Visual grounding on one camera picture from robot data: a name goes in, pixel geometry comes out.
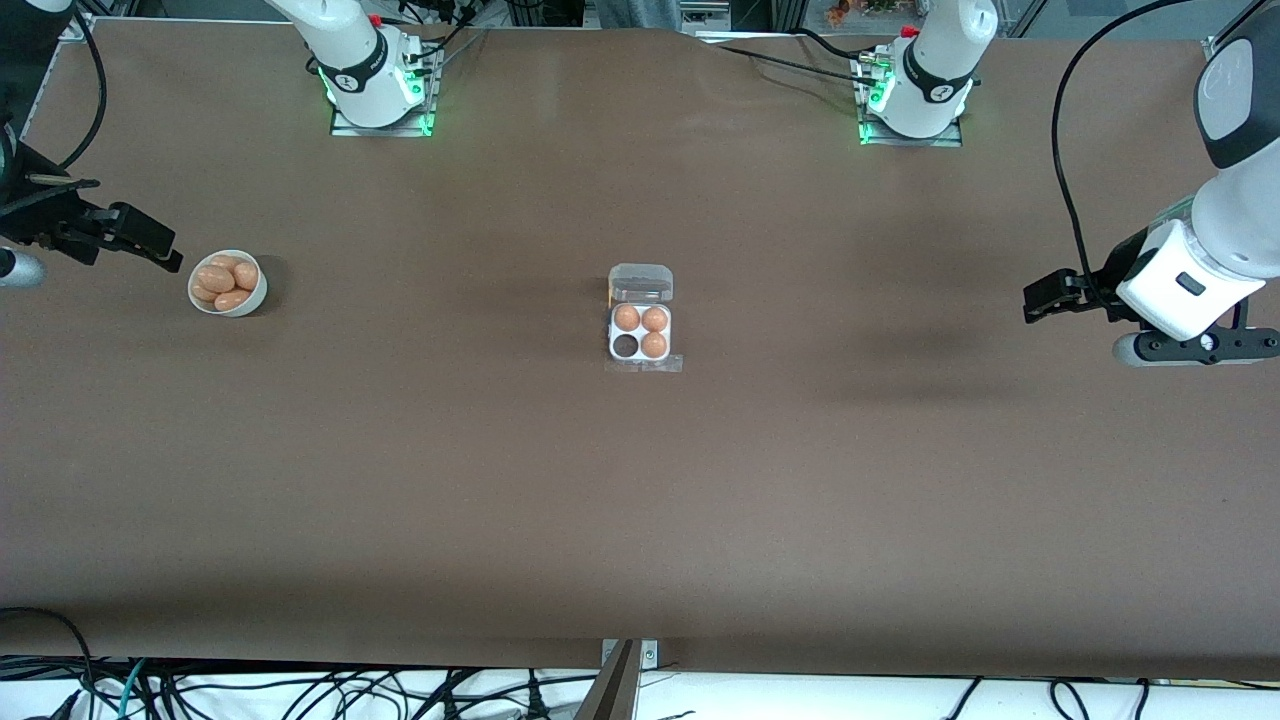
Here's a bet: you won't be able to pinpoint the clear plastic egg box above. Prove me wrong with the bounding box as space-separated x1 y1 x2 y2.
608 263 675 364

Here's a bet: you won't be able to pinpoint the white round bowl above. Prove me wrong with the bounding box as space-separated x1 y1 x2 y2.
188 249 268 318

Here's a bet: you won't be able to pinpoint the grey fabric item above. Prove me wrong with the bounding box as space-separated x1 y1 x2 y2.
597 0 683 31

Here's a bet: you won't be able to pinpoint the grey support pole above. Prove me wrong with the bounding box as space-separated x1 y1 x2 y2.
572 640 641 720

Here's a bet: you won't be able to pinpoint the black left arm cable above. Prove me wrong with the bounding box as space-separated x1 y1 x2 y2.
1050 0 1266 296

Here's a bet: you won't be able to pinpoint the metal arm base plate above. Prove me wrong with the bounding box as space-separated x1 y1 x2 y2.
858 50 963 148
330 40 438 138

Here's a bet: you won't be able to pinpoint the teal cable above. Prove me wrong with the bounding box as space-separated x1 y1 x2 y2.
118 658 149 719

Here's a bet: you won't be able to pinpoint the tangled black cables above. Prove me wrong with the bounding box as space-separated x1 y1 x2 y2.
95 660 601 720

